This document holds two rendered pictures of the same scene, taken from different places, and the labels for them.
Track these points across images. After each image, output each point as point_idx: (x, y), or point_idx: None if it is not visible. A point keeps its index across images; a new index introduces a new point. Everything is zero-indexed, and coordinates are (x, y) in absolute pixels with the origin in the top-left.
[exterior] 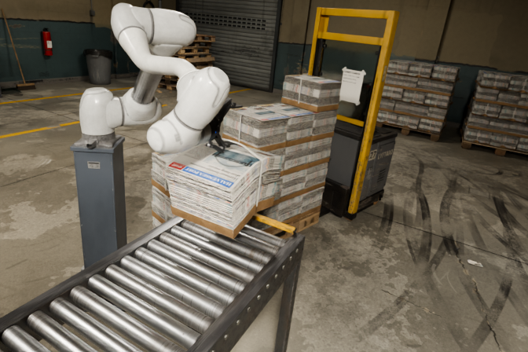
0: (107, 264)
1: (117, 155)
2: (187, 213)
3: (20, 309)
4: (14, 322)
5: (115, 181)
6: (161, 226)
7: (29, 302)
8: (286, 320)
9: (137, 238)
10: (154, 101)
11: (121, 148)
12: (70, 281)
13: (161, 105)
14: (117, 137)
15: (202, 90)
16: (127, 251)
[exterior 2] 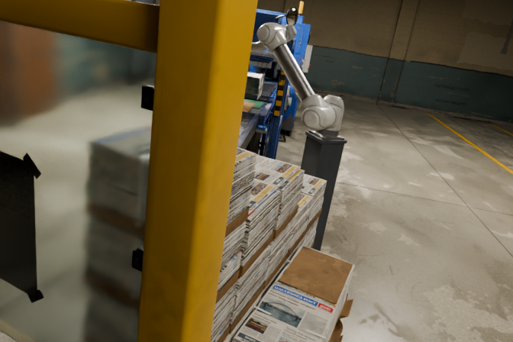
0: (243, 131)
1: (312, 145)
2: None
3: (252, 124)
4: (249, 123)
5: (304, 159)
6: (240, 141)
7: (252, 125)
8: None
9: (244, 137)
10: (301, 102)
11: (318, 146)
12: (249, 128)
13: (305, 113)
14: (320, 135)
15: None
16: (242, 134)
